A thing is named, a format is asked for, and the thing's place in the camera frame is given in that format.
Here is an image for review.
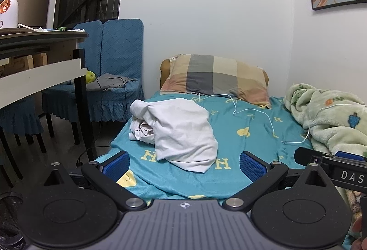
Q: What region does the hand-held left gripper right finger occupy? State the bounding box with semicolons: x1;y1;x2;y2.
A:
222;150;330;213

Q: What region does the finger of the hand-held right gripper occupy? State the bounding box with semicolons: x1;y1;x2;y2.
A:
294;147;326;166
335;151;367;162

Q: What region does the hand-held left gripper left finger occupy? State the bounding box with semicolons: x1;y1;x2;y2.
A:
43;150;147;212

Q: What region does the white garment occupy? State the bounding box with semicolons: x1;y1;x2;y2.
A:
129;98;218;174

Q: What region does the person's right hand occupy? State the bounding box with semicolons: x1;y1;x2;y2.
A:
351;218;367;250

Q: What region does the teal printed bed sheet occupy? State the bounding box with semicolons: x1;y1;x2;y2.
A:
95;89;316;207

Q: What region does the light green fleece blanket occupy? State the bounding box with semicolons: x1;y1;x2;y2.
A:
283;83;367;242

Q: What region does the grey cloth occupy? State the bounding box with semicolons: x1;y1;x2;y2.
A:
64;73;138;92

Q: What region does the plaid pillow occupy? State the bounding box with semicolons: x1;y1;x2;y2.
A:
160;53;272;109

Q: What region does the brown cushion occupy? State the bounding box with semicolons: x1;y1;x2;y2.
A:
159;59;270;89

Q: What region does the blue covered chair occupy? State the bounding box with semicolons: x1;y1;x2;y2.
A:
86;19;145;124
0;95;48;182
42;21;104;139

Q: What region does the wooden desk with black legs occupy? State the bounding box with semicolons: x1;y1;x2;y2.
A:
0;28;96;180

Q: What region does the white paper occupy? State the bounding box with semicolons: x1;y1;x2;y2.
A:
18;23;56;33

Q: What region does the white humidifier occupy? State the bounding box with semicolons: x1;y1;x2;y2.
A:
0;0;20;29

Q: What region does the white charging cable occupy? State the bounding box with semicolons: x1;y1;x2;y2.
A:
191;93;345;144

